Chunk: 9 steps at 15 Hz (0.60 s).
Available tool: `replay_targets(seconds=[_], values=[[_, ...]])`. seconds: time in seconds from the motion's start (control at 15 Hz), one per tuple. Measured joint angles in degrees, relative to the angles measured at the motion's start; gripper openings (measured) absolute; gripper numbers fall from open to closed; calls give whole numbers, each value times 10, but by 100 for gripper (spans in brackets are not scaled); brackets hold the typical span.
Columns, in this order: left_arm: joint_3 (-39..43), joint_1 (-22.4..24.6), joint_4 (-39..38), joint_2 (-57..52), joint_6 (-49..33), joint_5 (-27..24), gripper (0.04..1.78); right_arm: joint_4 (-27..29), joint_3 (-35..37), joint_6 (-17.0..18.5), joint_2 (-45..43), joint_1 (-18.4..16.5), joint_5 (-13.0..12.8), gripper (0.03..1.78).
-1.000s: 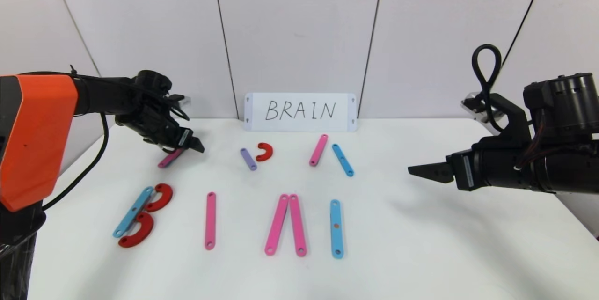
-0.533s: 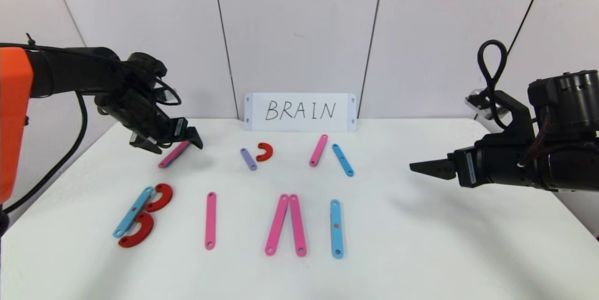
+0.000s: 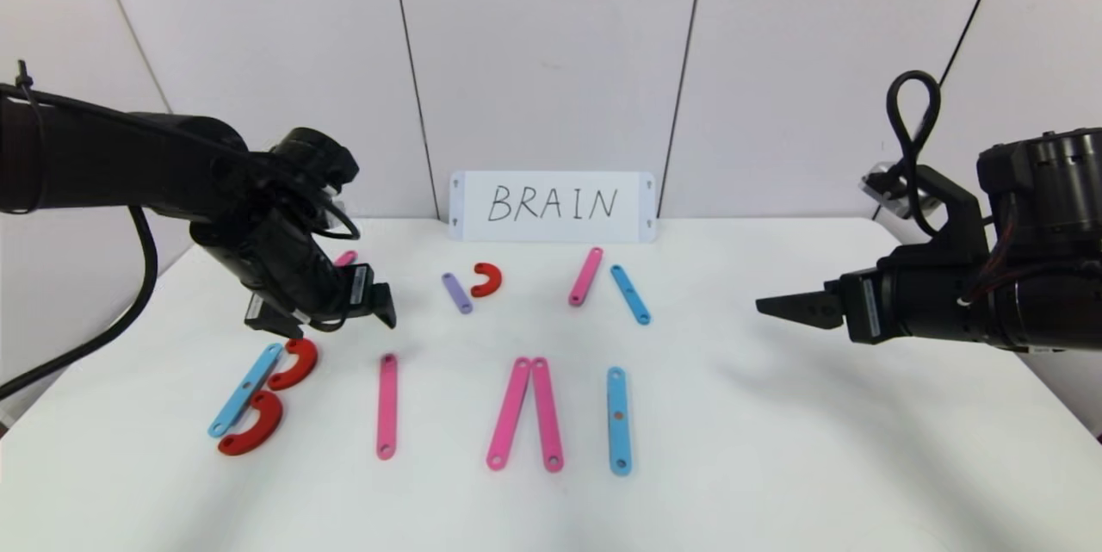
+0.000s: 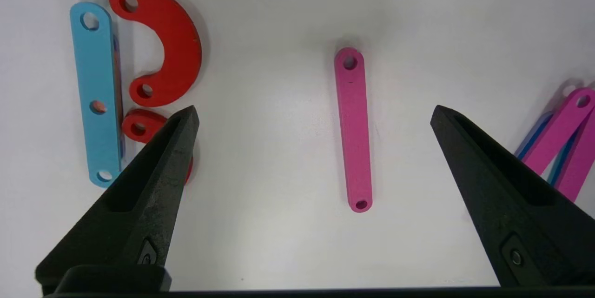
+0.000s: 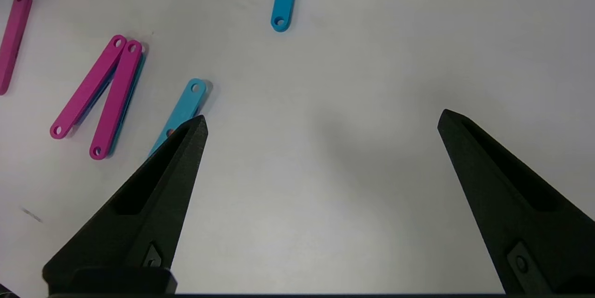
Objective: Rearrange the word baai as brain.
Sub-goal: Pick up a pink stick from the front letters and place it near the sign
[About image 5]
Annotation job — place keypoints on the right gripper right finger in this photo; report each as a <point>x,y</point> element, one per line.
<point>520,214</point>

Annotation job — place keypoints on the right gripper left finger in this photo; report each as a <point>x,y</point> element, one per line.
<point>153,205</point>

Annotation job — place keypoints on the long pink bar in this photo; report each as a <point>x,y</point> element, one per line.
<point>116,98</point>
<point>13,37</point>
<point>88,86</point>

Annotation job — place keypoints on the long blue bar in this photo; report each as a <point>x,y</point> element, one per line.
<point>183,107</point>

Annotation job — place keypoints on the grey black robot chassis corner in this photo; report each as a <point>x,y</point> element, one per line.
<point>5,291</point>

